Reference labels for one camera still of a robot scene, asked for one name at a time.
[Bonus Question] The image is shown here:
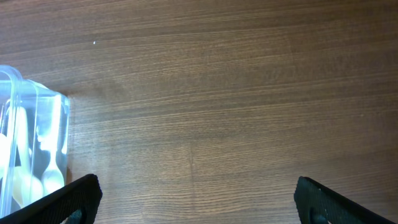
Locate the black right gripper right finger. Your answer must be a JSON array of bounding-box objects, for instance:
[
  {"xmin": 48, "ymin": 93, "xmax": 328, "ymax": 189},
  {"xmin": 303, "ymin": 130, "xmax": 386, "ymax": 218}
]
[{"xmin": 294, "ymin": 176, "xmax": 394, "ymax": 224}]

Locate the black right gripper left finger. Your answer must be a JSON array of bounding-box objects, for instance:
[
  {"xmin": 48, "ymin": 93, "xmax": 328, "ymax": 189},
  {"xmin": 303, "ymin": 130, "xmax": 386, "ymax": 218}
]
[{"xmin": 1, "ymin": 174, "xmax": 103, "ymax": 224}]

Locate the white plastic spoon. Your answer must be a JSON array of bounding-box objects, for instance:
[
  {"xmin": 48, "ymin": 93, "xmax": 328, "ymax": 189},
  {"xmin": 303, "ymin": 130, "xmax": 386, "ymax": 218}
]
[
  {"xmin": 40, "ymin": 95, "xmax": 65, "ymax": 196},
  {"xmin": 12, "ymin": 107, "xmax": 44, "ymax": 208}
]

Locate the clear right plastic container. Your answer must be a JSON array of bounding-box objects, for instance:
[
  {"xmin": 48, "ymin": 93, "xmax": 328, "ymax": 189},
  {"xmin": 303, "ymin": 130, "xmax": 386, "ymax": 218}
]
[{"xmin": 1, "ymin": 65, "xmax": 70, "ymax": 217}]

